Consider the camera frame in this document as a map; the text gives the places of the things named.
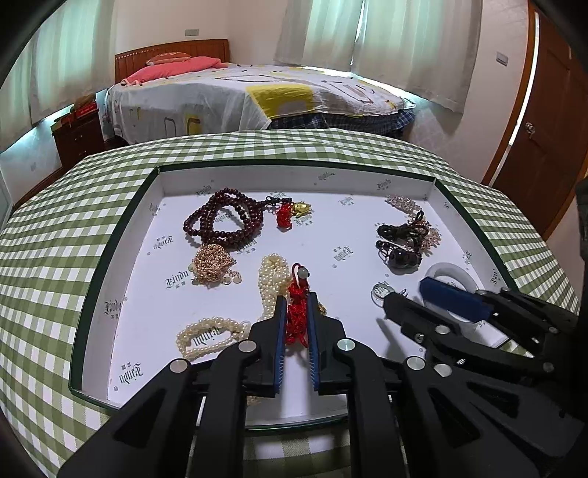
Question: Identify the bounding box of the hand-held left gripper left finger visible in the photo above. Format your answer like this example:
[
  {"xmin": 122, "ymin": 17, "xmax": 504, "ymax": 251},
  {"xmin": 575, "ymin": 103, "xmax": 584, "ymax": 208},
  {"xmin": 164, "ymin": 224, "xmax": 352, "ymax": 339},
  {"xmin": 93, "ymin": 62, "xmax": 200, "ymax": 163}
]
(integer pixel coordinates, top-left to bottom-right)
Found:
[{"xmin": 57, "ymin": 294, "xmax": 288, "ymax": 478}]

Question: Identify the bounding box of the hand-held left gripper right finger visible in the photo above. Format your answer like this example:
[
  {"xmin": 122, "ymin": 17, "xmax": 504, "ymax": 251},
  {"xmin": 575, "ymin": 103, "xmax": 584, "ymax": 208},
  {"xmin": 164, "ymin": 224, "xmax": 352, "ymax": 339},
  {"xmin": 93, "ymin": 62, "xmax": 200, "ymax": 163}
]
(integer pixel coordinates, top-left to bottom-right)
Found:
[{"xmin": 307, "ymin": 292, "xmax": 539, "ymax": 478}]

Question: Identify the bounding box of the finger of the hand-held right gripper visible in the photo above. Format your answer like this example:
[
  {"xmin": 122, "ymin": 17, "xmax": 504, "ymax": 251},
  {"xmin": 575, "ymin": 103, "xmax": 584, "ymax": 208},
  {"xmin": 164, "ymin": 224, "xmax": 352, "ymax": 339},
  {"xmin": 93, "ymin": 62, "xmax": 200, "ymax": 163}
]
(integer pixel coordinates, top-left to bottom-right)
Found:
[
  {"xmin": 381, "ymin": 293, "xmax": 556, "ymax": 375},
  {"xmin": 419, "ymin": 276, "xmax": 577, "ymax": 343}
]

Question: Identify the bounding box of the red knotted cord ornament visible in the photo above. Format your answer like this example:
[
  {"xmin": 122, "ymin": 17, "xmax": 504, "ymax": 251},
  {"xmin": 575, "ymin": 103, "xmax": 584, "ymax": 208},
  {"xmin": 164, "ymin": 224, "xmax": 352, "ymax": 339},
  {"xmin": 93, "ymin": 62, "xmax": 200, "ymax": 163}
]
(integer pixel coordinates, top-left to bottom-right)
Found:
[{"xmin": 284, "ymin": 263, "xmax": 329, "ymax": 345}]

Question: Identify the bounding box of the small silver pearl ornament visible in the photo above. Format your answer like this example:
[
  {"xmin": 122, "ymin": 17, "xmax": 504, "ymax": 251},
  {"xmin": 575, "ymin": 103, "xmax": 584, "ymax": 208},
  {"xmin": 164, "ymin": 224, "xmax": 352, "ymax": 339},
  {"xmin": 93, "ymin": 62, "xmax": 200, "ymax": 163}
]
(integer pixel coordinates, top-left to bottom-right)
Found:
[{"xmin": 371, "ymin": 281, "xmax": 409, "ymax": 308}]

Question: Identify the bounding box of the black cord bracelet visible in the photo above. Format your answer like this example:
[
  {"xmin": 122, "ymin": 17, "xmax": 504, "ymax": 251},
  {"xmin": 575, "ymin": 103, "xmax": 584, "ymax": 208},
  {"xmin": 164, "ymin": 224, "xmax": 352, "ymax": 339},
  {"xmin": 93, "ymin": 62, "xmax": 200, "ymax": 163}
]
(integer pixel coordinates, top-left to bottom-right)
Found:
[{"xmin": 374, "ymin": 215, "xmax": 430, "ymax": 275}]

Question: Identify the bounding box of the green jewelry tray box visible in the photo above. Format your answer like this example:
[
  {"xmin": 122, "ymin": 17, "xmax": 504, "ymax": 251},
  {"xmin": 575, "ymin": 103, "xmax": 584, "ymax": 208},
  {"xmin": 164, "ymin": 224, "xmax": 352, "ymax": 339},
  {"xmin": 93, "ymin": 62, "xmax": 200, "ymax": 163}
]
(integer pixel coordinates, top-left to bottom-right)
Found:
[{"xmin": 69, "ymin": 163, "xmax": 517, "ymax": 430}]

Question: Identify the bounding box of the gold chain necklace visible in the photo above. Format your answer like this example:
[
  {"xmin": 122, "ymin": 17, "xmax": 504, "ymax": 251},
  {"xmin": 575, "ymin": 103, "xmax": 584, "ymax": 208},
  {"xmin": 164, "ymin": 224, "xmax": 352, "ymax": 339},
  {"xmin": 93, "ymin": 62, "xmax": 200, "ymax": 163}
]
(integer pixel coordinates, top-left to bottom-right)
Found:
[{"xmin": 190, "ymin": 243, "xmax": 242, "ymax": 288}]

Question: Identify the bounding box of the pearl crystal brooch chain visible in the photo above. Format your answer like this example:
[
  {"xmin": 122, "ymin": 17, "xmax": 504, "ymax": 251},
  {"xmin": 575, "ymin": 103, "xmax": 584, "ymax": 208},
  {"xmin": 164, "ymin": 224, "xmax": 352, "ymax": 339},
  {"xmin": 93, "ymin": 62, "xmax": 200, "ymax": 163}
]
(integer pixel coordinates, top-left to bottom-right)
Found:
[{"xmin": 385, "ymin": 194, "xmax": 442, "ymax": 251}]

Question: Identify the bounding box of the dark red bead necklace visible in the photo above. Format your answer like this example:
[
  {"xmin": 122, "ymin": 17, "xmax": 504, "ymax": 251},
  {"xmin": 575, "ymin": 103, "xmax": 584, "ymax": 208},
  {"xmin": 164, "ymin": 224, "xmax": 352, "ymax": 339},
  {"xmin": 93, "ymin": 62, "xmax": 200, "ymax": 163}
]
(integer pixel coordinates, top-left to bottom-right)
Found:
[{"xmin": 184, "ymin": 188, "xmax": 276, "ymax": 253}]

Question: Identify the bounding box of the red tassel gold charm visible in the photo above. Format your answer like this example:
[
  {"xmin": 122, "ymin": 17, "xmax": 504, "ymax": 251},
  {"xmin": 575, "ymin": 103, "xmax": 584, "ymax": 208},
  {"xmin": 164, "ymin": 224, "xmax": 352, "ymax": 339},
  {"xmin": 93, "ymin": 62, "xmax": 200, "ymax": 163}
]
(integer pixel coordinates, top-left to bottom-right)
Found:
[{"xmin": 266, "ymin": 197, "xmax": 314, "ymax": 229}]

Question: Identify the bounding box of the white bangle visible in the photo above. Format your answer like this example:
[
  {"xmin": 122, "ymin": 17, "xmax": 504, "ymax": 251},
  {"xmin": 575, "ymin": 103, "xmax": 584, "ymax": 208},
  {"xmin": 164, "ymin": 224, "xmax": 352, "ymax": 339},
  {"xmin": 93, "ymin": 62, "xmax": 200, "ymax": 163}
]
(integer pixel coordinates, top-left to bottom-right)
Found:
[{"xmin": 425, "ymin": 262, "xmax": 479, "ymax": 325}]

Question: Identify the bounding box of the brown wooden door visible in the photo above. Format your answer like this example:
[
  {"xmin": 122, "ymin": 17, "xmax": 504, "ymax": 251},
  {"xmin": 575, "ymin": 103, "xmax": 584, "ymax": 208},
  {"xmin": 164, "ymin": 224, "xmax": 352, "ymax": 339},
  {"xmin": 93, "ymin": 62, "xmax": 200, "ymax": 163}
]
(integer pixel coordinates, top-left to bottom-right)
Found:
[{"xmin": 480, "ymin": 0, "xmax": 588, "ymax": 240}]

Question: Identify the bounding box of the blue plaid bed sheet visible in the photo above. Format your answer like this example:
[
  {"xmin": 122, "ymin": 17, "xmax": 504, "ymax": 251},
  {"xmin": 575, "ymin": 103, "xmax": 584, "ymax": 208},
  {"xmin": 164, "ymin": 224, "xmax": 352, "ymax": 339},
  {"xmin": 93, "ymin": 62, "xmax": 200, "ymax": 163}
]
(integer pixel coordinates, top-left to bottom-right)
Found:
[{"xmin": 266, "ymin": 108, "xmax": 416, "ymax": 137}]

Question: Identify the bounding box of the green checked tablecloth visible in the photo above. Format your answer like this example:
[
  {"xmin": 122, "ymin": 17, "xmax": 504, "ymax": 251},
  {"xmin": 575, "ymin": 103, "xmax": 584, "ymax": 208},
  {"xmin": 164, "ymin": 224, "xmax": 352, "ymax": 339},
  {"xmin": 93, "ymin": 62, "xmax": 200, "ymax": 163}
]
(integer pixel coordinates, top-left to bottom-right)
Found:
[{"xmin": 0, "ymin": 129, "xmax": 580, "ymax": 478}]

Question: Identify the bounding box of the bed with patterned cover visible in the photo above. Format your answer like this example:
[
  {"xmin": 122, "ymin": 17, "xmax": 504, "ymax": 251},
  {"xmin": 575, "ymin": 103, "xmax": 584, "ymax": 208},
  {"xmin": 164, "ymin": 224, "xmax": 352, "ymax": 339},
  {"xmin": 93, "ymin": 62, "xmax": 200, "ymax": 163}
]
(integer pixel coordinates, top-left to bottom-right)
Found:
[{"xmin": 105, "ymin": 63, "xmax": 416, "ymax": 145}]

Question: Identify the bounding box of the pale green curtain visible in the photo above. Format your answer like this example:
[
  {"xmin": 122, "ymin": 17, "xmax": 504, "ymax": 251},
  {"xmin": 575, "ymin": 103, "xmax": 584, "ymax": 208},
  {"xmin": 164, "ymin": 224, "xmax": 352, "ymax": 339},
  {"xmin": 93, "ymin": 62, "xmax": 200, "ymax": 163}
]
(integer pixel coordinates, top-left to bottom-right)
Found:
[
  {"xmin": 351, "ymin": 0, "xmax": 483, "ymax": 111},
  {"xmin": 273, "ymin": 0, "xmax": 363, "ymax": 69},
  {"xmin": 0, "ymin": 0, "xmax": 121, "ymax": 148}
]

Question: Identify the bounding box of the dark wooden nightstand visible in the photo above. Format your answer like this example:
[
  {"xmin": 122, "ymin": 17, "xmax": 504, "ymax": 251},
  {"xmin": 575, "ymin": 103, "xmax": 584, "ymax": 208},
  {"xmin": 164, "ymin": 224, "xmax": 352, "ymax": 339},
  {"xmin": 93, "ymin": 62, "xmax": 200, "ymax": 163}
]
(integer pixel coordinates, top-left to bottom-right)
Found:
[{"xmin": 51, "ymin": 110, "xmax": 111, "ymax": 172}]

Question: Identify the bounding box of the pink pillow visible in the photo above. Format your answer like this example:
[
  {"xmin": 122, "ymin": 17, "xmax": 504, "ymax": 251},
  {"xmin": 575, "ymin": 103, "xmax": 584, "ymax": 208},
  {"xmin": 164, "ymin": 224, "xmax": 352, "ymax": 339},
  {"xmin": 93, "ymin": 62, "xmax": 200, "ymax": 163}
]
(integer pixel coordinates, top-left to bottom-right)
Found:
[{"xmin": 120, "ymin": 56, "xmax": 226, "ymax": 87}]

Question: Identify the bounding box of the orange cushion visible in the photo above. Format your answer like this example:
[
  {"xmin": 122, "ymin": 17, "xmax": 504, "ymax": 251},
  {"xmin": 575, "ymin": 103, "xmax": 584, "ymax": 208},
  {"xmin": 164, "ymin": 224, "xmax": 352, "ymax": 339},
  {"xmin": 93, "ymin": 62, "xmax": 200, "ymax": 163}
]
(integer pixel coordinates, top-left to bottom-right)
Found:
[{"xmin": 146, "ymin": 51, "xmax": 190, "ymax": 65}]

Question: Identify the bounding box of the wooden bed headboard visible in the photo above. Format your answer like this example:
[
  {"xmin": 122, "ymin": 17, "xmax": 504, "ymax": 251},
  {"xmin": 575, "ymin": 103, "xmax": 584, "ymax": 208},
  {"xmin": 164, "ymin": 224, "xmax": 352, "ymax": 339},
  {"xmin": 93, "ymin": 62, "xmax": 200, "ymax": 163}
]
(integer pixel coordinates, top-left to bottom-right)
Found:
[{"xmin": 115, "ymin": 39, "xmax": 230, "ymax": 86}]

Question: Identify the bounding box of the cream pearl necklace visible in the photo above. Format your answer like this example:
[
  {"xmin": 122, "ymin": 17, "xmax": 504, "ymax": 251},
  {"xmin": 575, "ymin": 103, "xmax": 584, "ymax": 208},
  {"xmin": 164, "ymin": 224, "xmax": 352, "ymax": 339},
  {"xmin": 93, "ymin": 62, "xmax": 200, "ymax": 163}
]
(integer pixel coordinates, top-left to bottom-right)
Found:
[{"xmin": 177, "ymin": 253, "xmax": 295, "ymax": 407}]

